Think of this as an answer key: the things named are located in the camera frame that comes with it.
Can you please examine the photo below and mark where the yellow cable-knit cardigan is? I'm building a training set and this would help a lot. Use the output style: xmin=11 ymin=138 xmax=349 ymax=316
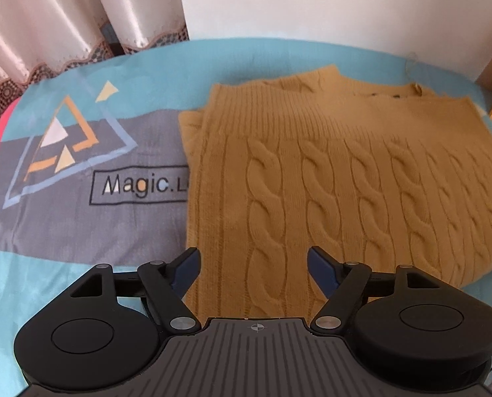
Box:
xmin=177 ymin=64 xmax=492 ymax=320

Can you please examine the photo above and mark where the pale pink lace curtain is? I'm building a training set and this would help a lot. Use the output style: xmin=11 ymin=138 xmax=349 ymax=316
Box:
xmin=0 ymin=0 xmax=189 ymax=127

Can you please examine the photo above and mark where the blue printed bedsheet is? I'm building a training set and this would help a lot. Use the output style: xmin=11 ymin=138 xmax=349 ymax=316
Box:
xmin=0 ymin=38 xmax=492 ymax=397

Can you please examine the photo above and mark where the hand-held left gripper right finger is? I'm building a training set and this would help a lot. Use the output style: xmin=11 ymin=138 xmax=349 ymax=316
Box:
xmin=307 ymin=246 xmax=437 ymax=333

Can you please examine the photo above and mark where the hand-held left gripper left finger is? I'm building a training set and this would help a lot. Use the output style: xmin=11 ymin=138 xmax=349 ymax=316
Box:
xmin=70 ymin=247 xmax=201 ymax=335

